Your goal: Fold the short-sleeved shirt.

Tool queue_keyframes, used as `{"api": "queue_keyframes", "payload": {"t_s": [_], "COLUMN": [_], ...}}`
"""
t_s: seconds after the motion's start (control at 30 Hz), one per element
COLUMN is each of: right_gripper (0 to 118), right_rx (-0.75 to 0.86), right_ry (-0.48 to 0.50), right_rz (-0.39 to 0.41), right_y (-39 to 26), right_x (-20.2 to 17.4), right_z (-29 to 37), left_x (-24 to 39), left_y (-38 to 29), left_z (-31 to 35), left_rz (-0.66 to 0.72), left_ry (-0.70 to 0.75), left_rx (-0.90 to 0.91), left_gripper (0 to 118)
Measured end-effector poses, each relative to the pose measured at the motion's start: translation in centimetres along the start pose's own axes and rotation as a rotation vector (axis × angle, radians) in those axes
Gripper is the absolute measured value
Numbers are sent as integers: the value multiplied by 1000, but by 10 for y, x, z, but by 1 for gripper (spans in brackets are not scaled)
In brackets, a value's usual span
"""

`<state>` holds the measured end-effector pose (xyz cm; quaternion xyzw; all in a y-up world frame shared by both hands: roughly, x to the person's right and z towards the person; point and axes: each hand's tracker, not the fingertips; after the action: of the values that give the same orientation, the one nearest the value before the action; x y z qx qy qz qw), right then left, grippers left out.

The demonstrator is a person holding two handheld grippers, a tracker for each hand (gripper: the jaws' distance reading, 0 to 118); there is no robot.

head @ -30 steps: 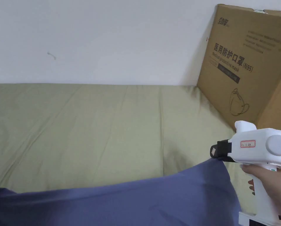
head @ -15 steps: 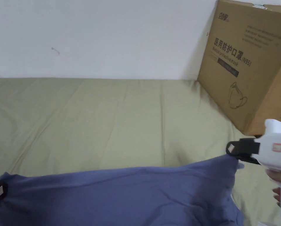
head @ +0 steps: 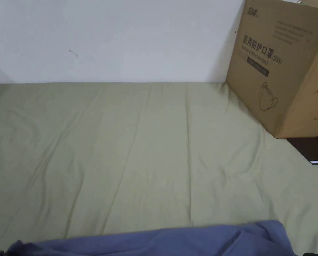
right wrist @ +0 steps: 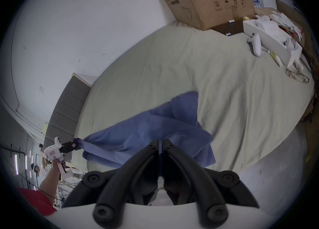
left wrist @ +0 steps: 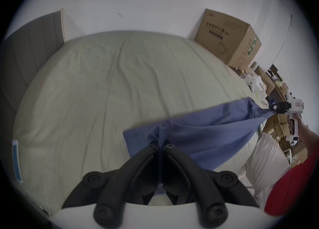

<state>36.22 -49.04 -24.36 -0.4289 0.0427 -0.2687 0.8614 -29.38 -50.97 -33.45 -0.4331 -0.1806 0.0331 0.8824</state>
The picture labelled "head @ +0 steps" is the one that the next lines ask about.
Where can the bed with pale green sheet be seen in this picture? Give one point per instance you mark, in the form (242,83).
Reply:
(137,149)

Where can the blue garment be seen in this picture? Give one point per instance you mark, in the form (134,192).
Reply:
(174,240)

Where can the brown cardboard carton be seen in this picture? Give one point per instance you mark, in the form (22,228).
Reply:
(278,66)

